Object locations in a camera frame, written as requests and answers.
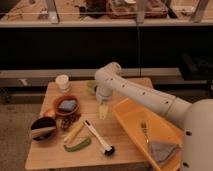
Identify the green pea pod toy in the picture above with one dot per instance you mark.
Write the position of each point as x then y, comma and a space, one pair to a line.
86, 142

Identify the orange peach toy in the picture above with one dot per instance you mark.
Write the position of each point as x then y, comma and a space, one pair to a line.
49, 113

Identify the blue sponge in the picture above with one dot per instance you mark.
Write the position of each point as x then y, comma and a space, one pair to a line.
67, 105

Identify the yellow plastic tray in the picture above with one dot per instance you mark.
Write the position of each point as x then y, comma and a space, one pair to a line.
130, 116

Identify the terracotta bowl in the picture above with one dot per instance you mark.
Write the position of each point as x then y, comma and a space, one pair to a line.
57, 102

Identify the grey folded cloth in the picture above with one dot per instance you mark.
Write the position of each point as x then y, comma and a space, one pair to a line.
162, 152

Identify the white dish brush black head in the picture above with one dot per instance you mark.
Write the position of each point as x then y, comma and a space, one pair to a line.
108, 150

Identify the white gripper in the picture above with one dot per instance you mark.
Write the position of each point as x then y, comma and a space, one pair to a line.
103, 94

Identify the green plastic item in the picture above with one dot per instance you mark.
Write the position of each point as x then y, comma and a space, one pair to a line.
92, 86

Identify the white plastic cup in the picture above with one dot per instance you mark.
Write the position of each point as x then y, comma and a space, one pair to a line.
63, 83

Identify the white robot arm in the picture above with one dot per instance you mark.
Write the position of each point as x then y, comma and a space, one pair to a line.
196, 119

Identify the black bowl with utensils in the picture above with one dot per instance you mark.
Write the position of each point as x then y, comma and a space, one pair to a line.
42, 128

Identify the metal fork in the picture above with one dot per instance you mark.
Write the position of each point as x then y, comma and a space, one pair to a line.
145, 131

